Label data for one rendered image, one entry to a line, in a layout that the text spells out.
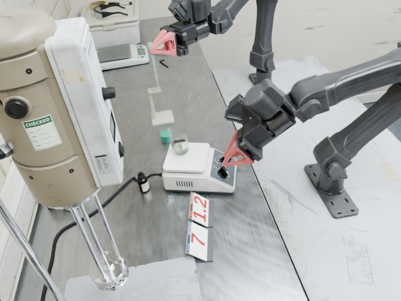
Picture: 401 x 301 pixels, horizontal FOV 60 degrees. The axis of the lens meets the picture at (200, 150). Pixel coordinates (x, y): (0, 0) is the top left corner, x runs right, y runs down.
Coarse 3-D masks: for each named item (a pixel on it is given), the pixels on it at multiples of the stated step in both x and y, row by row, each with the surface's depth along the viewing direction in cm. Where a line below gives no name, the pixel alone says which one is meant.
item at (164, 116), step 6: (150, 90) 121; (156, 90) 121; (150, 96) 122; (150, 102) 124; (156, 114) 131; (162, 114) 131; (168, 114) 130; (156, 120) 128; (162, 120) 128; (168, 120) 127
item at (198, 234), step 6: (192, 228) 86; (198, 228) 87; (192, 234) 84; (198, 234) 86; (204, 234) 87; (192, 240) 83; (198, 240) 84; (204, 240) 86; (192, 246) 82; (198, 246) 83; (204, 246) 84; (192, 252) 81; (198, 252) 82; (204, 252) 83; (204, 258) 82
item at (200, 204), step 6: (198, 198) 94; (204, 198) 96; (198, 204) 93; (204, 204) 94; (198, 210) 91; (204, 210) 92; (192, 216) 88; (198, 216) 90; (204, 216) 91; (204, 222) 90
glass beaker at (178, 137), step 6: (180, 126) 98; (168, 132) 97; (174, 132) 99; (180, 132) 99; (186, 132) 97; (174, 138) 95; (180, 138) 95; (186, 138) 96; (174, 144) 96; (180, 144) 96; (186, 144) 97; (174, 150) 98; (180, 150) 97; (186, 150) 98
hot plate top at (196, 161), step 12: (192, 144) 103; (204, 144) 102; (168, 156) 99; (180, 156) 99; (192, 156) 98; (204, 156) 98; (168, 168) 95; (180, 168) 95; (192, 168) 94; (204, 168) 94
